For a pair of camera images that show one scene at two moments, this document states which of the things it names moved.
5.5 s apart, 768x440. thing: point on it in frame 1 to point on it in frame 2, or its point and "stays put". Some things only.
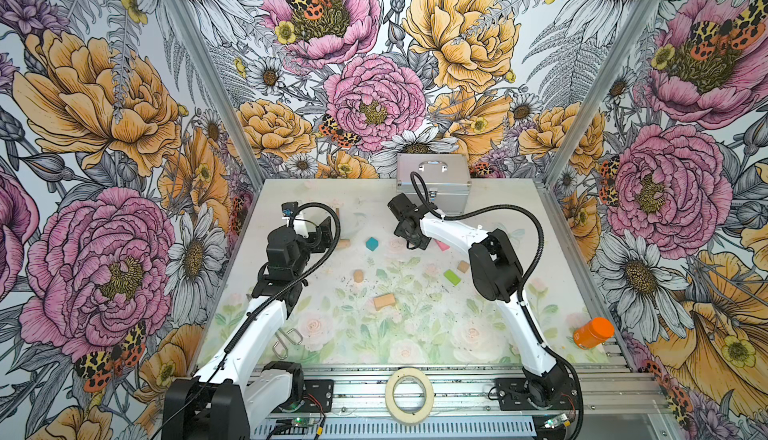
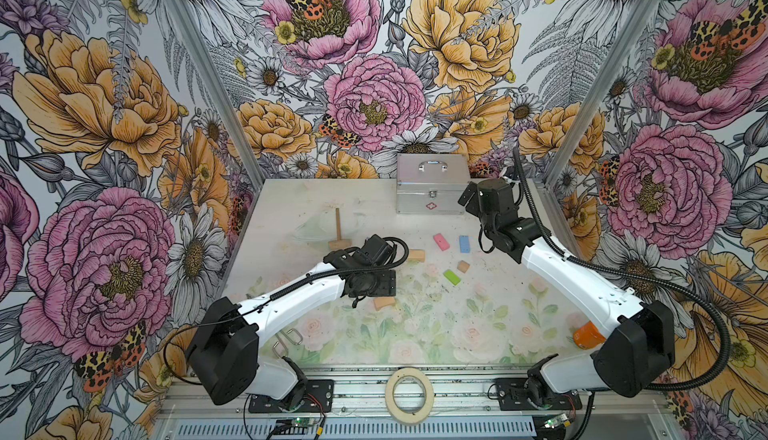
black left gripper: x=320 y=244 to x=386 y=287
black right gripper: x=421 y=243 to x=472 y=205
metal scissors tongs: x=280 y=348 stays put
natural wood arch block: x=384 y=301 stays put
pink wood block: x=443 y=246 stays put
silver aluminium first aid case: x=447 y=175 stays put
